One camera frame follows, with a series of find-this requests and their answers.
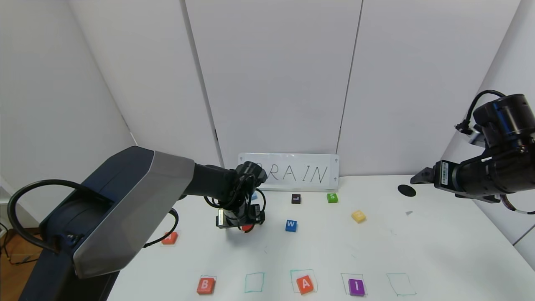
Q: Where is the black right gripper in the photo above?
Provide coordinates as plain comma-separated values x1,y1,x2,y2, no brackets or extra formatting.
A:
410,157,494,196

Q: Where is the white BRAIN sign board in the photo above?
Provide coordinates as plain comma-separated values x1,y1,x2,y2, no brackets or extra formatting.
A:
238,153,340,193

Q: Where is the purple block letter I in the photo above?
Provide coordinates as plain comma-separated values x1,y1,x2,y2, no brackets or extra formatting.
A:
348,279,366,297

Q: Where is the orange block letter B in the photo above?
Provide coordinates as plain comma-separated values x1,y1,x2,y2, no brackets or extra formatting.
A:
197,277,216,295

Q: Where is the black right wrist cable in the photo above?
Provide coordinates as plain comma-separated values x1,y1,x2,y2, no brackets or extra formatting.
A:
465,89,507,126

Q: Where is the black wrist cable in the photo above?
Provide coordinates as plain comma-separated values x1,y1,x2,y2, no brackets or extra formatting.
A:
144,172,267,248
465,89,507,126

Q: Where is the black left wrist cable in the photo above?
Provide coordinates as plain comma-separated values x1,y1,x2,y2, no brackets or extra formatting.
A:
144,172,267,248

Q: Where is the thick black shoulder cable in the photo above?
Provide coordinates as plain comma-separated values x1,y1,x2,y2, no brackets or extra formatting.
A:
8,179,115,253

